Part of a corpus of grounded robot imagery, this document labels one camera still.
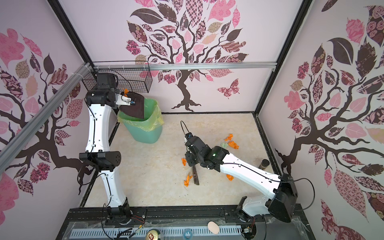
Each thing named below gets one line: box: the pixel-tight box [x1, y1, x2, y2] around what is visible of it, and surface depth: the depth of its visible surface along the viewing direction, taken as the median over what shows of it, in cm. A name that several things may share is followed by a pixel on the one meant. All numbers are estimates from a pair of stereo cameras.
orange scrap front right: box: [226, 174, 235, 182], surface depth 87 cm
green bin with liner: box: [117, 98, 165, 144], surface depth 89 cm
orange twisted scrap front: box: [184, 174, 193, 187], surface depth 87 cm
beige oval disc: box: [207, 221, 220, 235], surface depth 71 cm
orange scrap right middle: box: [224, 133, 240, 150], surface depth 105 cm
